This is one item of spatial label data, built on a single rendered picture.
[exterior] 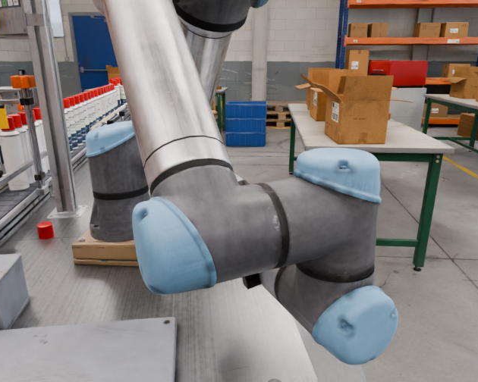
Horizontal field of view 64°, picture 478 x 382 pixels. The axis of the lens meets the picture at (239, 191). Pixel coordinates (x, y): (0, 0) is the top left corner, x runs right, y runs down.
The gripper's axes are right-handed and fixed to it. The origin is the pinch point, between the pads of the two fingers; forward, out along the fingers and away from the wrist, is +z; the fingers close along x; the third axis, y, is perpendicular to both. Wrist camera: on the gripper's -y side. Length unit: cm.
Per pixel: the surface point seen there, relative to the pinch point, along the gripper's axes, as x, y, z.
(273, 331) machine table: 16.3, 1.3, -12.2
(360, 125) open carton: 24, -124, 111
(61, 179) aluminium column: 0, 27, 54
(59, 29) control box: -37, 17, 57
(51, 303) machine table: 10.8, 32.4, 10.2
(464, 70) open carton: 41, -449, 292
